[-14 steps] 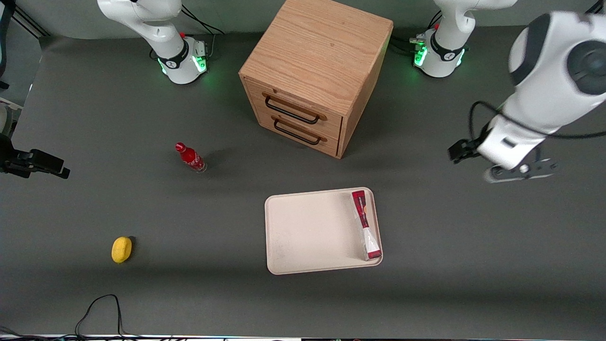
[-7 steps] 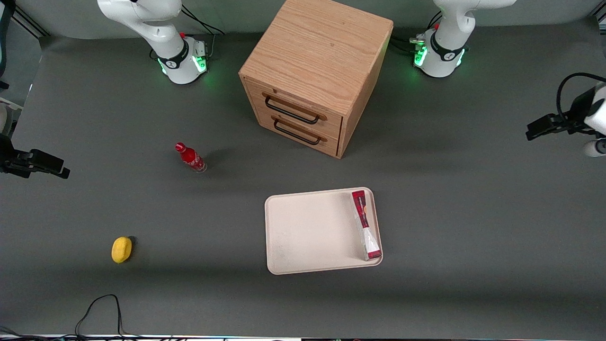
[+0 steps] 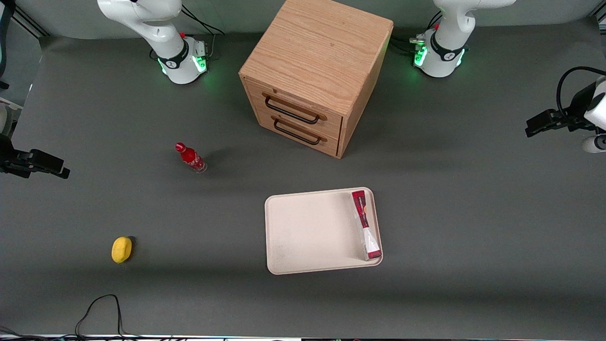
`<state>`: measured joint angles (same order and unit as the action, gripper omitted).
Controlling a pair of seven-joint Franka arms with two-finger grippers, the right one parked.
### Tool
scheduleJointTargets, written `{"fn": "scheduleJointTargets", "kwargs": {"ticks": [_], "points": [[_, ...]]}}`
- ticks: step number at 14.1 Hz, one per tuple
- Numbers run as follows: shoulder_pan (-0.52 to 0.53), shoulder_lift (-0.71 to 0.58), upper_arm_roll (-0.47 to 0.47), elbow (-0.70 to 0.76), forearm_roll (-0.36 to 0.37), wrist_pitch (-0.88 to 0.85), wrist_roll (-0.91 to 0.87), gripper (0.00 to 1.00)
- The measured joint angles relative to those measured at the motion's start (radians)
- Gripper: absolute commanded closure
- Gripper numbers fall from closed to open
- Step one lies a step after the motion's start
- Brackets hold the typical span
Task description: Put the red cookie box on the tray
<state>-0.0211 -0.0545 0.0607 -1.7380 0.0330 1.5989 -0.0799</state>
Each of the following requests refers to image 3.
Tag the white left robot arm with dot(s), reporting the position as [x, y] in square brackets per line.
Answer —
[447, 52]

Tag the red cookie box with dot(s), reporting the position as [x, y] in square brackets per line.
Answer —
[364, 218]

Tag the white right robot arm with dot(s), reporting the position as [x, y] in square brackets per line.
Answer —
[177, 57]

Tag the red cola bottle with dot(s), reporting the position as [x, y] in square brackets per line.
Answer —
[191, 158]

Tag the light wooden drawer cabinet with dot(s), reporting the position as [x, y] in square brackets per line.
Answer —
[317, 47]

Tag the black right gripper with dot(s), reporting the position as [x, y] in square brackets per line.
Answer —
[9, 155]

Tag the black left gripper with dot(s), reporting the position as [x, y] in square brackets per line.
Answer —
[571, 119]

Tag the wooden drawer front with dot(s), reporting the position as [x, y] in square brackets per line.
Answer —
[331, 124]
[284, 124]

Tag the grey table mat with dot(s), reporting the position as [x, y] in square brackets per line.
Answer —
[426, 284]

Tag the yellow lemon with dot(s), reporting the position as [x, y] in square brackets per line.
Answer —
[121, 249]

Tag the cream rectangular tray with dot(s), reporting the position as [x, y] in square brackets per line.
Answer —
[312, 232]

